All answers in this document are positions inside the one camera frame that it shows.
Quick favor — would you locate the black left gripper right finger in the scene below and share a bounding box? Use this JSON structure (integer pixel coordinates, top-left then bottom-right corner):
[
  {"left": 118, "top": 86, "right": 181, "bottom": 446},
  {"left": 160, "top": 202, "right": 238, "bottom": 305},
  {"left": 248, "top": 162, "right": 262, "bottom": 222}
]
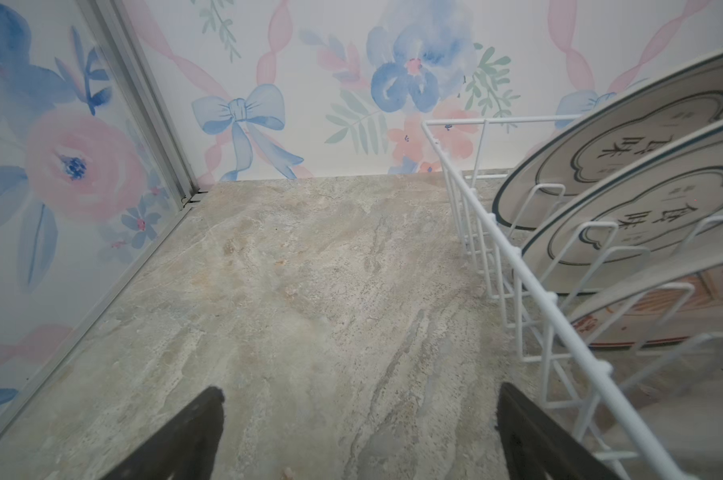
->
[{"left": 497, "top": 382, "right": 617, "bottom": 479}]

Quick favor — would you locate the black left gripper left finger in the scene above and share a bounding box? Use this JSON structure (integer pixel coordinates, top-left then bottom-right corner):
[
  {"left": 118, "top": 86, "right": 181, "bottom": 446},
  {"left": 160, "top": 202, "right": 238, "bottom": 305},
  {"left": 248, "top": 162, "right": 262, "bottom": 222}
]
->
[{"left": 104, "top": 386, "right": 225, "bottom": 480}]

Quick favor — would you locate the white wire dish rack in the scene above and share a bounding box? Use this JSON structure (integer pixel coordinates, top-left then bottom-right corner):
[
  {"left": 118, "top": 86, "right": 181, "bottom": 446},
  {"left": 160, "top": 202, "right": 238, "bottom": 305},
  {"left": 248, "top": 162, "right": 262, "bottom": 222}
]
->
[{"left": 421, "top": 119, "right": 723, "bottom": 479}]

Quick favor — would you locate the cream plate green rim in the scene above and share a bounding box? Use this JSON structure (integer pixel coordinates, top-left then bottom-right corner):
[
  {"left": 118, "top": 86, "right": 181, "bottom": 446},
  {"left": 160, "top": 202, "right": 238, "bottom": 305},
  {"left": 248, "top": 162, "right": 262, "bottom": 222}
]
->
[
  {"left": 491, "top": 50, "right": 723, "bottom": 231},
  {"left": 521, "top": 120, "right": 723, "bottom": 295}
]

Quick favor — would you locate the aluminium frame post left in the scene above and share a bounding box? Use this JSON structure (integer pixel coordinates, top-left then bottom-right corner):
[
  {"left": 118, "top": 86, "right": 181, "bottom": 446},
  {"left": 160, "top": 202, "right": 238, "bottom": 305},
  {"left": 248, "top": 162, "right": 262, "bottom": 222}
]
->
[{"left": 77, "top": 0, "right": 206, "bottom": 207}]

